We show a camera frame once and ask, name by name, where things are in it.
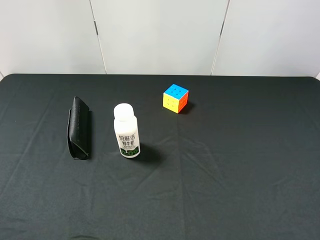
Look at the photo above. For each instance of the black leather glasses case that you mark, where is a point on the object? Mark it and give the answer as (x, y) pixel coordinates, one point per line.
(79, 130)

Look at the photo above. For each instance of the colourful puzzle cube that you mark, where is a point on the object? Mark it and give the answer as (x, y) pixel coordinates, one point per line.
(175, 98)

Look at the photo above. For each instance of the white milk bottle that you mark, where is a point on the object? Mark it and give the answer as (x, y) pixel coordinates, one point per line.
(126, 130)

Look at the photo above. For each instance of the black tablecloth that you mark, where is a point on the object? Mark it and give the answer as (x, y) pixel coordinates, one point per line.
(241, 161)

